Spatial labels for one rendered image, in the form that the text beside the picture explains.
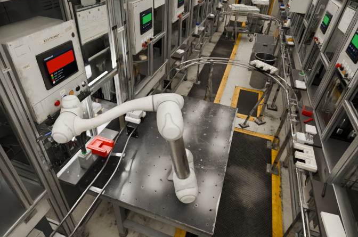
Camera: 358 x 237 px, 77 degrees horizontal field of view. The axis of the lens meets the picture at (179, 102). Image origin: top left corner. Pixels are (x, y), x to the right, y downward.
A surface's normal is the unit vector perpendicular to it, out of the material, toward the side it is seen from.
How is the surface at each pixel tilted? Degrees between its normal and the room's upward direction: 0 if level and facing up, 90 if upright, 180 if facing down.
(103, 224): 0
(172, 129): 85
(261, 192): 0
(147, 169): 0
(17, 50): 90
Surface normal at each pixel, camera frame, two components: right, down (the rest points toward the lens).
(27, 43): 0.95, 0.23
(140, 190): 0.06, -0.81
